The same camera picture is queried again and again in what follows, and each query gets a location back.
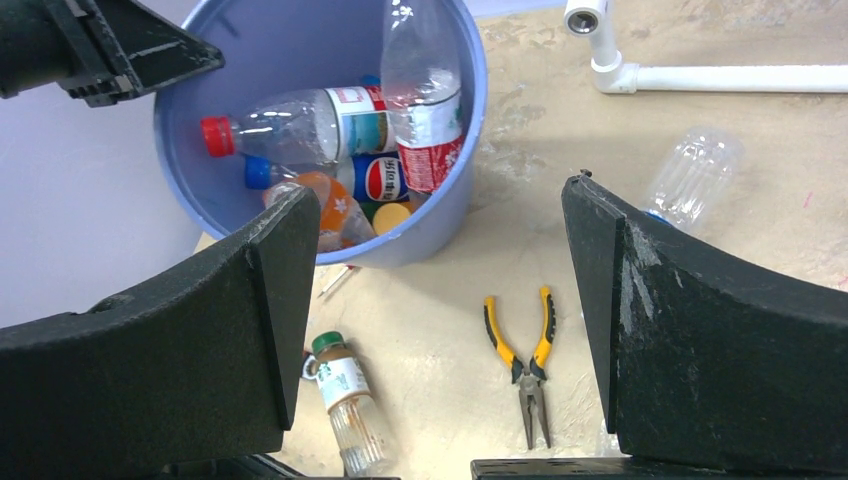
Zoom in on blue plastic bin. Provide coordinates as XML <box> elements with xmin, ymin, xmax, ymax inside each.
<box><xmin>154</xmin><ymin>1</ymin><xmax>487</xmax><ymax>268</ymax></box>

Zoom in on blue red screwdriver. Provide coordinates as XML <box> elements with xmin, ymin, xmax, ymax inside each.
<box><xmin>317</xmin><ymin>264</ymin><xmax>359</xmax><ymax>298</ymax></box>

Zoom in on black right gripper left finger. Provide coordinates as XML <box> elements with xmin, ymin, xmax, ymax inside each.
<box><xmin>1</xmin><ymin>186</ymin><xmax>320</xmax><ymax>479</ymax></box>

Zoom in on white pipe frame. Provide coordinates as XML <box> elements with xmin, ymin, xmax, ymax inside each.
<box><xmin>563</xmin><ymin>1</ymin><xmax>847</xmax><ymax>94</ymax></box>

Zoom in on orange juice bottle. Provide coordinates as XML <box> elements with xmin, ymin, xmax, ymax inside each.
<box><xmin>371</xmin><ymin>202</ymin><xmax>412</xmax><ymax>236</ymax></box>

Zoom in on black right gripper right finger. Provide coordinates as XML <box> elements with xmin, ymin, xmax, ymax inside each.
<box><xmin>561</xmin><ymin>172</ymin><xmax>847</xmax><ymax>474</ymax></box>

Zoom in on red handled adjustable wrench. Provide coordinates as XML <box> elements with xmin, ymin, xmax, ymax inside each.
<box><xmin>301</xmin><ymin>352</ymin><xmax>318</xmax><ymax>381</ymax></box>

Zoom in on Starbucks bottle green cap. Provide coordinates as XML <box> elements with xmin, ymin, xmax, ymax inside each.
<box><xmin>312</xmin><ymin>331</ymin><xmax>395</xmax><ymax>477</ymax></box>

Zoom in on orange tea bottle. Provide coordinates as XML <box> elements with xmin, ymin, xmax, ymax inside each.
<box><xmin>262</xmin><ymin>172</ymin><xmax>377</xmax><ymax>253</ymax></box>

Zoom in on Pepsi bottle blue label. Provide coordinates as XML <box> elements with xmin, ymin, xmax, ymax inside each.
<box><xmin>244</xmin><ymin>152</ymin><xmax>409</xmax><ymax>203</ymax></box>

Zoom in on clear bottle red label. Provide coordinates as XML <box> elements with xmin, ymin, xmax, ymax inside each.
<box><xmin>380</xmin><ymin>0</ymin><xmax>463</xmax><ymax>195</ymax></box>

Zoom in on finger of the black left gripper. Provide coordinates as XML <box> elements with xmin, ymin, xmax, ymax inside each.
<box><xmin>1</xmin><ymin>0</ymin><xmax>225</xmax><ymax>108</ymax></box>

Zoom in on yellow handled pliers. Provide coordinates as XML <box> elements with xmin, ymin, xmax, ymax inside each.
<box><xmin>483</xmin><ymin>286</ymin><xmax>557</xmax><ymax>450</ymax></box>

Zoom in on clear bottle white cap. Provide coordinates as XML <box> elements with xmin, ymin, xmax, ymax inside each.
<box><xmin>639</xmin><ymin>126</ymin><xmax>745</xmax><ymax>233</ymax></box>

